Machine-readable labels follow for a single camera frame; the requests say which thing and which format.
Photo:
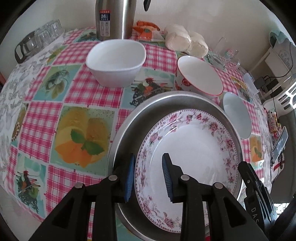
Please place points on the white square bowl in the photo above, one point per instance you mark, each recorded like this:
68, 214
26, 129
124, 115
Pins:
115, 63

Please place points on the large stainless steel basin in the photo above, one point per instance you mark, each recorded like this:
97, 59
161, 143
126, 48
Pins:
133, 131

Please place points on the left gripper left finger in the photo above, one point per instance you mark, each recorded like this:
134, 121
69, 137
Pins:
92, 205

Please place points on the small white blue bowl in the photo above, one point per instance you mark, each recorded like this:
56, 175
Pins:
238, 114

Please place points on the upturned drinking glass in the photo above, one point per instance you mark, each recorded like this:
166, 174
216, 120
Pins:
44, 36
55, 28

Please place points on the orange snack packet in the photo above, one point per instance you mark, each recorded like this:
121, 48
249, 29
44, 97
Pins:
148, 32

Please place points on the grey floral white cloth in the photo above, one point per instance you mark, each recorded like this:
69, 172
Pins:
14, 92

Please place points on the glass ashtray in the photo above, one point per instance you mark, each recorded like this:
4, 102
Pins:
216, 61

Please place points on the floral rimmed round plate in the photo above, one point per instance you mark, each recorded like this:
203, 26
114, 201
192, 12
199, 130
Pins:
198, 143

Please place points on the checkered picture tablecloth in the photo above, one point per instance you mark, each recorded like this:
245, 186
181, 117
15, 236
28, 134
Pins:
66, 125

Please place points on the bag of steamed buns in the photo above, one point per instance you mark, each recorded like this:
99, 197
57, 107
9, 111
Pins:
180, 40

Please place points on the colourful candy packet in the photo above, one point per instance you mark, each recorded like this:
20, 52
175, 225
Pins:
272, 121

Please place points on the clear plastic box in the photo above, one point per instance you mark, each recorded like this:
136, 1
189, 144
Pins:
248, 80

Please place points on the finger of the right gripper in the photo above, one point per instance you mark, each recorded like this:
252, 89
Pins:
258, 202

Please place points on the white shelf unit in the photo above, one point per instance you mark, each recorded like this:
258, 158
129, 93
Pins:
277, 67

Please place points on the black power adapter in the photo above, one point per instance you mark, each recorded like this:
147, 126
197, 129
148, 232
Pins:
259, 83

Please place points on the stainless steel thermos jug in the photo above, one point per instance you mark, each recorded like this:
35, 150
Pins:
114, 19

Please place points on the clear glass mug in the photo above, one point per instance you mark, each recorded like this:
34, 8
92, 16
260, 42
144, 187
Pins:
226, 53

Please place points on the strawberry pattern red-rimmed bowl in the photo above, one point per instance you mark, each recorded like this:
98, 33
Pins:
197, 76

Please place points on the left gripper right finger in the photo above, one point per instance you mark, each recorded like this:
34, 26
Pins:
228, 220

